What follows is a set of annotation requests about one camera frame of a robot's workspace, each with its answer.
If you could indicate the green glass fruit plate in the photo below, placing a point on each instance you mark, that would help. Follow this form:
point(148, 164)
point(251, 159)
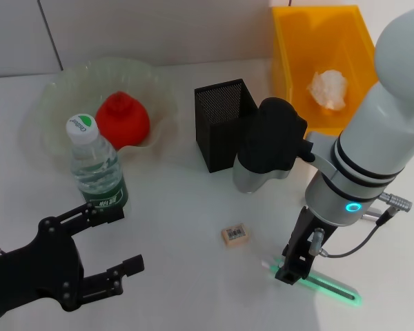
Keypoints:
point(138, 79)

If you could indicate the clear green-label water bottle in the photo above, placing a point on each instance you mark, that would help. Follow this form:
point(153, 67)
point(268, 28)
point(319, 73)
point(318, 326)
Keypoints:
point(96, 165)

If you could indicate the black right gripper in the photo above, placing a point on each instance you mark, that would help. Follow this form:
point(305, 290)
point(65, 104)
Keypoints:
point(307, 234)

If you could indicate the orange fruit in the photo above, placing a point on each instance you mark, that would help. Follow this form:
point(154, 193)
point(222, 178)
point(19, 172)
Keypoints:
point(124, 120)

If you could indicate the green utility knife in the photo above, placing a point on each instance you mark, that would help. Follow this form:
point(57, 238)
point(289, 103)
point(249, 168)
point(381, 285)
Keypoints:
point(334, 288)

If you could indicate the white paper ball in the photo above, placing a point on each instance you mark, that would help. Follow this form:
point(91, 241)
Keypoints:
point(327, 89)

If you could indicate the beige eraser with barcode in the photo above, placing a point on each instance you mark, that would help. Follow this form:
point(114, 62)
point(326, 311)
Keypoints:
point(235, 235)

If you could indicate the yellow plastic bin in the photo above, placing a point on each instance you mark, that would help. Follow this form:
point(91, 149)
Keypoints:
point(296, 51)

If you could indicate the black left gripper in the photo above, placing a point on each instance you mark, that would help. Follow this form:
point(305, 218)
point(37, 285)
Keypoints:
point(41, 269)

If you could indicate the black mesh pen holder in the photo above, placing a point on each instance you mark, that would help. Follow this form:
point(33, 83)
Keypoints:
point(217, 138)

